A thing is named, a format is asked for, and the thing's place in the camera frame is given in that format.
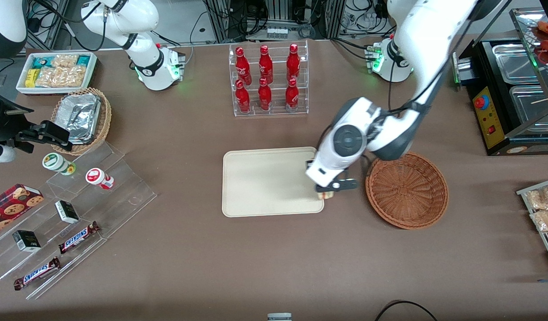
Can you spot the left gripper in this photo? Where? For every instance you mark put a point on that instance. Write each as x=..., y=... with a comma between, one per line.
x=308, y=164

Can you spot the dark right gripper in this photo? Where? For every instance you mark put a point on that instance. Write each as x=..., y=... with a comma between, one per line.
x=16, y=135

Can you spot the triangular sandwich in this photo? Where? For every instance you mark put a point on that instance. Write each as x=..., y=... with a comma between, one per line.
x=326, y=195

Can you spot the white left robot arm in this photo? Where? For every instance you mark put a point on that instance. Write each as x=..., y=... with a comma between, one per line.
x=416, y=40

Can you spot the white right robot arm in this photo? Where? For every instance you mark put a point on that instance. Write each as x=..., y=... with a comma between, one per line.
x=145, y=58

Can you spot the cream plastic tray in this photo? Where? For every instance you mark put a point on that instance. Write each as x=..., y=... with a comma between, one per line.
x=265, y=183

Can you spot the light wicker basket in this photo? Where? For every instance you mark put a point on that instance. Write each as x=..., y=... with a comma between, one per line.
x=105, y=116

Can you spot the brown wicker basket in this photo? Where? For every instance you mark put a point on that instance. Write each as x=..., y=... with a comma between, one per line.
x=407, y=191

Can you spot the tray of packaged snacks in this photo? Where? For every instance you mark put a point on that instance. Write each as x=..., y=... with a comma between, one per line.
x=523, y=192

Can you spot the green lid yogurt cup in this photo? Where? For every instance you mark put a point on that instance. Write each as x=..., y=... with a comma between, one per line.
x=55, y=162

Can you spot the aluminium foil containers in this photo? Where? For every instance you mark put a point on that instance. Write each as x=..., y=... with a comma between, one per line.
x=80, y=117

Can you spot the white rectangular snack bin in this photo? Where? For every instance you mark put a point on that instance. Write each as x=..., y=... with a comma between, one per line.
x=21, y=87

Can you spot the yellow snack packet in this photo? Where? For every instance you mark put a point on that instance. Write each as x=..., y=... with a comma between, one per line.
x=31, y=78

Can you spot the large clear cracker bag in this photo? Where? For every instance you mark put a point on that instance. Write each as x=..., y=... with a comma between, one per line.
x=60, y=76

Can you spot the red lid yogurt cup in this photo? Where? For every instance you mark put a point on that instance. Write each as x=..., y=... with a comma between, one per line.
x=96, y=176

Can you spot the small clear cracker bag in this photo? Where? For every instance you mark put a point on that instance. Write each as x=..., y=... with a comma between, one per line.
x=65, y=60

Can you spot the red tartan cookie box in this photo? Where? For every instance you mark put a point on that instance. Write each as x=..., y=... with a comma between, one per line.
x=11, y=207

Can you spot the small black box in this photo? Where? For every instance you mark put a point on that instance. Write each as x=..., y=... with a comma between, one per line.
x=67, y=212
x=26, y=240

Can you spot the small teal snack packet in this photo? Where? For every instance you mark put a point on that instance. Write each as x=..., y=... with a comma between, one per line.
x=83, y=60

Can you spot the red cola bottle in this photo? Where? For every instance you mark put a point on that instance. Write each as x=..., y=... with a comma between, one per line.
x=264, y=95
x=243, y=97
x=265, y=63
x=293, y=61
x=292, y=94
x=242, y=64

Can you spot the clear acrylic stepped display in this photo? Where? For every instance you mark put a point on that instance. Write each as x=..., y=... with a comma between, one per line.
x=122, y=196

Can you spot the snickers chocolate bar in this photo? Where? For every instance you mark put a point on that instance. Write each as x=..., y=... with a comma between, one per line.
x=35, y=273
x=78, y=237

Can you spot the clear acrylic bottle rack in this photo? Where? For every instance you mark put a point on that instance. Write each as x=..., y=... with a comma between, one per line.
x=274, y=76

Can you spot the small grey device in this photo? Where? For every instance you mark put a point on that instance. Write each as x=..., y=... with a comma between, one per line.
x=279, y=317

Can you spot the grey power strip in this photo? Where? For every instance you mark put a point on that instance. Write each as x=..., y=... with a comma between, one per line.
x=276, y=32

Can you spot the black hot food appliance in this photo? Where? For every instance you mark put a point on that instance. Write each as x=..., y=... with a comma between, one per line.
x=492, y=120

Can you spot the steel food pan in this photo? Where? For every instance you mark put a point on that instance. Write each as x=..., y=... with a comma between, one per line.
x=530, y=109
x=514, y=62

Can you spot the clear bag of pastries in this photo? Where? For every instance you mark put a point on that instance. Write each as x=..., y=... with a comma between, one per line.
x=541, y=198
x=545, y=220

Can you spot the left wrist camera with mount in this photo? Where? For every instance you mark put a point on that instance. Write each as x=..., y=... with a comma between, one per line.
x=346, y=184

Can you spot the aluminium frame rack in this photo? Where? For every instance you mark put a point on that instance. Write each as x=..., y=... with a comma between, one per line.
x=220, y=20

